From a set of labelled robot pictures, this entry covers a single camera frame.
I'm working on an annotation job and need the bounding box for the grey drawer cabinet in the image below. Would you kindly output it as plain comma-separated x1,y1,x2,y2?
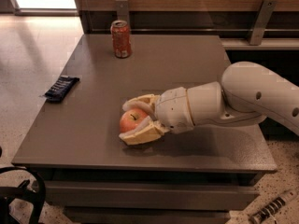
11,34,278,224

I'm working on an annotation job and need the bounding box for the right metal bracket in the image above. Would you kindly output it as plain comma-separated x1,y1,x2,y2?
248,0,278,46

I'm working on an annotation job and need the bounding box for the dark blue snack packet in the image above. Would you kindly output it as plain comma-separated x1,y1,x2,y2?
44,76,79,103

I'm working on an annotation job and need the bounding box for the wooden counter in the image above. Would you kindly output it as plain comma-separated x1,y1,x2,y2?
75,0,299,50

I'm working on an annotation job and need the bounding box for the orange soda can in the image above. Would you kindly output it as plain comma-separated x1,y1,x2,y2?
110,20,132,58

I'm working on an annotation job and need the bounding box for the striped cylindrical tool on floor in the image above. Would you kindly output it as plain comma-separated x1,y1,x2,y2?
249,189,298,224

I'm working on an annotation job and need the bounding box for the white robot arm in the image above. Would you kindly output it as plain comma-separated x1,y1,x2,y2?
120,62,299,145

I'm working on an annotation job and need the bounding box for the left metal bracket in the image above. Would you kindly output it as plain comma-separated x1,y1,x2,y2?
115,0,131,27

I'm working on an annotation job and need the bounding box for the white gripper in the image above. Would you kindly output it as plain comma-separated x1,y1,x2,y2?
119,87,194,146

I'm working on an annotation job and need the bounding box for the metal bracket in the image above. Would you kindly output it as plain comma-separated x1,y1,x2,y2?
248,0,278,46
115,0,131,27

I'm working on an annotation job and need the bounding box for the red apple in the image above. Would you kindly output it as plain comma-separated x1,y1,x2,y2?
120,108,148,133

